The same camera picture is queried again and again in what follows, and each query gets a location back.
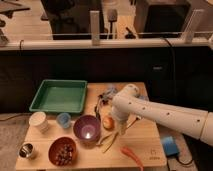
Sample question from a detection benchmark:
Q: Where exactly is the metal fork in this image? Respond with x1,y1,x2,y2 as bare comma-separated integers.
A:
126,116,143,129

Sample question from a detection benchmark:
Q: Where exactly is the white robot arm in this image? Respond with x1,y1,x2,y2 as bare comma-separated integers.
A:
111,84,213,146

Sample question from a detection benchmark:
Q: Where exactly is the blue box on floor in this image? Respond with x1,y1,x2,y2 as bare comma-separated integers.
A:
161,136,179,157

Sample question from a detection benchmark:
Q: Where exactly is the white horizontal rail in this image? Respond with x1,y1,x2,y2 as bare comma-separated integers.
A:
0,38,213,51

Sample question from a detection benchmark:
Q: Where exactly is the purple bowl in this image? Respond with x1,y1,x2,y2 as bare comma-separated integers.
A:
73,115,101,143

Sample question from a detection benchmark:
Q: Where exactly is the green plastic tray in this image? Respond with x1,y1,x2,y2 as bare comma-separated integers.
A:
29,79,87,115

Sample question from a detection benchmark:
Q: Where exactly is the white rail post left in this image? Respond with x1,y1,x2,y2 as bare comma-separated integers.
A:
90,11,100,46

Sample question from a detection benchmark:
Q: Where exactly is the blue sponge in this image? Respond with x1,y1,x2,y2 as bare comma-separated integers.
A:
139,96,149,101

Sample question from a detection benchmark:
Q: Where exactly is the blue plastic cup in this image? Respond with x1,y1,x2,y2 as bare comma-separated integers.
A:
56,113,71,129

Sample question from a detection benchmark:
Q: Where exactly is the black cable on table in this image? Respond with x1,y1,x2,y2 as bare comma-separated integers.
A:
94,94,105,120

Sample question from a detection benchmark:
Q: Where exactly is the orange carrot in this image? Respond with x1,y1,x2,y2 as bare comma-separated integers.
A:
120,147,144,171

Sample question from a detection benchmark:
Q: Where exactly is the red yellow apple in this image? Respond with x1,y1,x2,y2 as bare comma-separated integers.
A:
102,116,115,130

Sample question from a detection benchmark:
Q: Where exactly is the white rail post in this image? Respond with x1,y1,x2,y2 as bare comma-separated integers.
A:
181,9,204,43
90,11,100,46

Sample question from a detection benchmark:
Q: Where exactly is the wooden board table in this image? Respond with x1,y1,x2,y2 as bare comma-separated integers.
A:
14,81,168,171

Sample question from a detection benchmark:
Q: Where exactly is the small metal cup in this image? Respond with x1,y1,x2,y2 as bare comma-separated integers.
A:
19,143,37,159

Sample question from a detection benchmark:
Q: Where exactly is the brown bowl with nuts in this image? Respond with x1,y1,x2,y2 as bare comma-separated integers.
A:
48,137,77,166

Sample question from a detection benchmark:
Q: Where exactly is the grey crumpled cloth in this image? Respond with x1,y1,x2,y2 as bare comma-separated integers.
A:
102,86,118,102

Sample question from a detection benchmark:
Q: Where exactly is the white paper cup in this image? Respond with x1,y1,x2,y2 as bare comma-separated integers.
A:
29,112,49,133

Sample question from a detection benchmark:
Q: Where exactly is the white rail post right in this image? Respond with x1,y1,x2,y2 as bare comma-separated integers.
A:
181,9,204,43

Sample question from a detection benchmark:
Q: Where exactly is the black office chair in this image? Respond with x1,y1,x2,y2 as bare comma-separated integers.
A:
41,0,104,40

